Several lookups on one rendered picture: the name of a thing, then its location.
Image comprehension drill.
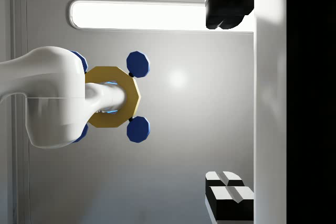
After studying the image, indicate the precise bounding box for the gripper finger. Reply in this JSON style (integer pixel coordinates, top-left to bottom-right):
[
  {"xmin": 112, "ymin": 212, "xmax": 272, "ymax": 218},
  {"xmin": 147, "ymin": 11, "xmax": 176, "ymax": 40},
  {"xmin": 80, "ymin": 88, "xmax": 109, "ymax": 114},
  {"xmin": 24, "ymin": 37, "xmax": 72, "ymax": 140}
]
[
  {"xmin": 204, "ymin": 0, "xmax": 255, "ymax": 30},
  {"xmin": 204, "ymin": 170, "xmax": 255, "ymax": 224}
]

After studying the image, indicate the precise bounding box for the drone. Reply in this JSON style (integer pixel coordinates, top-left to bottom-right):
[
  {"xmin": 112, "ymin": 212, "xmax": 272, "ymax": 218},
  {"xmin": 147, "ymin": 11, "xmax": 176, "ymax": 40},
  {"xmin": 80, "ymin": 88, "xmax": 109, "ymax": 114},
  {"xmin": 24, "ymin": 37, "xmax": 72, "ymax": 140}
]
[{"xmin": 69, "ymin": 50, "xmax": 151, "ymax": 144}]

